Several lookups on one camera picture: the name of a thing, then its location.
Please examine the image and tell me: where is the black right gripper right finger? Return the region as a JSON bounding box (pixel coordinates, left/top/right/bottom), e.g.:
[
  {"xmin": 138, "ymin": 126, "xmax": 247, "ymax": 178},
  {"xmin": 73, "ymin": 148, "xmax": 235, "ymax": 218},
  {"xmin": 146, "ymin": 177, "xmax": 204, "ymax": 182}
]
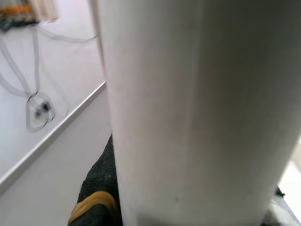
[{"xmin": 263, "ymin": 185, "xmax": 301, "ymax": 226}]

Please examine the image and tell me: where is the yellow rubber band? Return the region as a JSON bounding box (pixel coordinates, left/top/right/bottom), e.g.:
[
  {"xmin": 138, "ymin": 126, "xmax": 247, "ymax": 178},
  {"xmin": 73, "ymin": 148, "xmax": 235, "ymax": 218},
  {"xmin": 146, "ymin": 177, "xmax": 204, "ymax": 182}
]
[{"xmin": 68, "ymin": 190, "xmax": 119, "ymax": 224}]

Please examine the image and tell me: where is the black wall cable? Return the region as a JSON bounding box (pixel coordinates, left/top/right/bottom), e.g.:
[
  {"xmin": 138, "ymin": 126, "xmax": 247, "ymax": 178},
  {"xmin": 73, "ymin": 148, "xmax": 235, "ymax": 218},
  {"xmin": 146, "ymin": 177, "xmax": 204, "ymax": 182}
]
[{"xmin": 0, "ymin": 28, "xmax": 98, "ymax": 134}]

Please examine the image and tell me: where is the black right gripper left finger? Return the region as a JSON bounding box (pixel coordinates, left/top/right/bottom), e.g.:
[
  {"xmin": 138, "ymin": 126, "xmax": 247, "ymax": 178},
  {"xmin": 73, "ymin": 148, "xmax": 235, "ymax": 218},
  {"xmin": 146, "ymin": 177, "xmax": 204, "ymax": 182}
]
[{"xmin": 68, "ymin": 133, "xmax": 122, "ymax": 226}]

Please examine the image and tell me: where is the black power adapter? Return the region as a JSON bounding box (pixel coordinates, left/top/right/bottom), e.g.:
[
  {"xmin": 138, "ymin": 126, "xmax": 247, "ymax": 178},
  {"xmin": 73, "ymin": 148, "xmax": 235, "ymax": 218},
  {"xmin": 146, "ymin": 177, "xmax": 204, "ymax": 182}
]
[{"xmin": 32, "ymin": 100, "xmax": 51, "ymax": 118}]

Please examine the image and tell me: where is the white plastic table leg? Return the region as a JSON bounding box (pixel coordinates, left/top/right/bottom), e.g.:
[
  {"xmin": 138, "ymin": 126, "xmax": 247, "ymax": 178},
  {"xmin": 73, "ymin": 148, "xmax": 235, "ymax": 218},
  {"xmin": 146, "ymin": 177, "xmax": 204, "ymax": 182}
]
[{"xmin": 90, "ymin": 0, "xmax": 301, "ymax": 226}]

